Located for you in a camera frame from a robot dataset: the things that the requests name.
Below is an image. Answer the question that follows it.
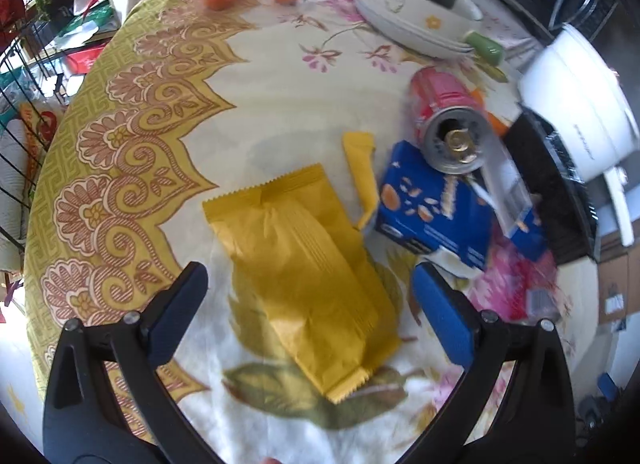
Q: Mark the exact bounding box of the cream bowl with green handle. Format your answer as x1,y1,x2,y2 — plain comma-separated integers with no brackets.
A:
357,0,506,66

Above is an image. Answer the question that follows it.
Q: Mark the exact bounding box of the orange peel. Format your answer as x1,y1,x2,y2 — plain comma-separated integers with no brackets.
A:
470,88,512,137

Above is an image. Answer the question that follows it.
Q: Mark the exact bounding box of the red drink can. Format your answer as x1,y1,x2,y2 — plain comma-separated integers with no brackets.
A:
410,66,493,175

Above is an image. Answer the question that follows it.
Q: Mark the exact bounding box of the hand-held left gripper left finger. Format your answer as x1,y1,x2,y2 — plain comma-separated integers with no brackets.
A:
42,260,222,464

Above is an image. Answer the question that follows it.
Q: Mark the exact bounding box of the floral tablecloth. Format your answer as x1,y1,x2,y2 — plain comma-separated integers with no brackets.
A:
22,0,576,464

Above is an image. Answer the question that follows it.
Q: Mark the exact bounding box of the yellow snack bag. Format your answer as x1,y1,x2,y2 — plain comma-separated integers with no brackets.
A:
201,164,403,405

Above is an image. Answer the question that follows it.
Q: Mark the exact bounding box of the yellow stick packet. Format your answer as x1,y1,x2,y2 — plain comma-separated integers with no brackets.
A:
341,131,378,231

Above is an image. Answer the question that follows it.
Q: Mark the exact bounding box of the blue cardboard box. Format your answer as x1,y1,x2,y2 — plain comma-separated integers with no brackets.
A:
374,134,549,280

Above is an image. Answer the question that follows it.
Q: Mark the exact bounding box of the white electric cooking pot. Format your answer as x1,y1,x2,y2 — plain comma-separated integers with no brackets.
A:
517,23,640,247

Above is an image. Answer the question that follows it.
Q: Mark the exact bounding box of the black wire rack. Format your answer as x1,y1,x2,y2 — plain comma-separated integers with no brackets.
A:
0,0,71,255

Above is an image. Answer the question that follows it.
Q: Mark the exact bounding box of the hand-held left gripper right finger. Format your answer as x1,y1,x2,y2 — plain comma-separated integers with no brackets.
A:
411,262,578,464

